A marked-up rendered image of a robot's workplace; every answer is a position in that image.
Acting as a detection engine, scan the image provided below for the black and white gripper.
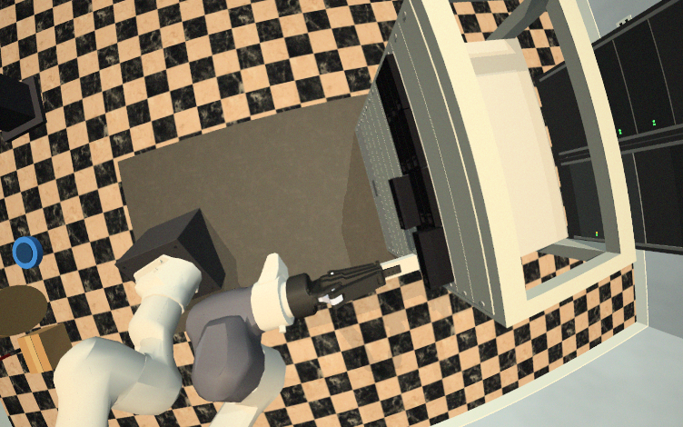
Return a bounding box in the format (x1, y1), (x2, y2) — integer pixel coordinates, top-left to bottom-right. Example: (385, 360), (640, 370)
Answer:
(286, 253), (420, 320)

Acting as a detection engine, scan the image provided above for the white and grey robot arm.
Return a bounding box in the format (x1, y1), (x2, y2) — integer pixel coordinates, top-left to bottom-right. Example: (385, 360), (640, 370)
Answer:
(54, 253), (294, 427)

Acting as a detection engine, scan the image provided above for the grey storage rack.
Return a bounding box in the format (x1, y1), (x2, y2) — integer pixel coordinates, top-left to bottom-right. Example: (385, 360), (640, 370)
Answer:
(355, 0), (637, 328)

